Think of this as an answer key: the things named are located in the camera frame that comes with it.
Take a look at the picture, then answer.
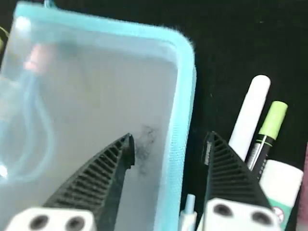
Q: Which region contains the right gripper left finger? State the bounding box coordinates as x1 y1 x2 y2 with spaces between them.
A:
6 132 136 231

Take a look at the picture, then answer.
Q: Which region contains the green-capped black highlighter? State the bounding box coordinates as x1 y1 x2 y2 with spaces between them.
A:
246 101 289 180

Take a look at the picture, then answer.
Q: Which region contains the translucent blue-edged zipper pouch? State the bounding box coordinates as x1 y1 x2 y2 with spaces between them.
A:
0 0 198 231

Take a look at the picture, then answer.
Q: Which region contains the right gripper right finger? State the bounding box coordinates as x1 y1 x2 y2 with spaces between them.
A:
196 131 281 231

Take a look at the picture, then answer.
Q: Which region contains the dark pink eraser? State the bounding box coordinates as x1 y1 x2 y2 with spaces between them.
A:
295 142 308 231

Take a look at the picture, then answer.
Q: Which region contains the white pen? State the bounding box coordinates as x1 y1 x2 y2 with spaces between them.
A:
228 75 271 162

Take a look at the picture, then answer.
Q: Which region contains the light blue pen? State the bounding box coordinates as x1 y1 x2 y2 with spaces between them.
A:
177 193 196 231

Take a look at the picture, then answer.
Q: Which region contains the white glue stick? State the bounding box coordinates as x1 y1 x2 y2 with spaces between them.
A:
259 159 304 231

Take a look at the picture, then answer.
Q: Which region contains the yellow-green object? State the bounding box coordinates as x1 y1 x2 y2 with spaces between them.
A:
0 26 9 51

